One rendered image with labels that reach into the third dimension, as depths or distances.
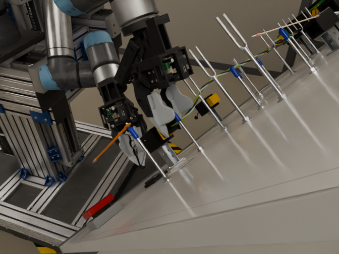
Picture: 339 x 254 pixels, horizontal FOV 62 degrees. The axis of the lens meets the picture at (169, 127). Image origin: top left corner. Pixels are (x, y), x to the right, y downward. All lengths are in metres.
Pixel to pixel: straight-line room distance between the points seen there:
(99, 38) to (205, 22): 2.45
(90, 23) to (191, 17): 1.90
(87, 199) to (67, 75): 0.99
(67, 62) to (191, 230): 0.75
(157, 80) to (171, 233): 0.34
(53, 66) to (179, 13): 2.46
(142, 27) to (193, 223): 0.38
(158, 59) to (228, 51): 2.78
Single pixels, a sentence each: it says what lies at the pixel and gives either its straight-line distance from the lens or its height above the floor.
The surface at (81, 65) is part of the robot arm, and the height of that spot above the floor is 1.16.
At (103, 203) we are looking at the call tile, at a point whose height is 1.13.
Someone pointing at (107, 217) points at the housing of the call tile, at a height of 1.12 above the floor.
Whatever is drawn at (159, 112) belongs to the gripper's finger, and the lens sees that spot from 0.52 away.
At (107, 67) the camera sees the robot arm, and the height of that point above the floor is 1.21.
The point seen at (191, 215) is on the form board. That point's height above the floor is 1.40.
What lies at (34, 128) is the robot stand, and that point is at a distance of 1.57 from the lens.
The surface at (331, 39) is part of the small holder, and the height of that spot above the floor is 1.33.
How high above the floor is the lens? 1.54
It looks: 39 degrees down
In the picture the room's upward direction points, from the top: straight up
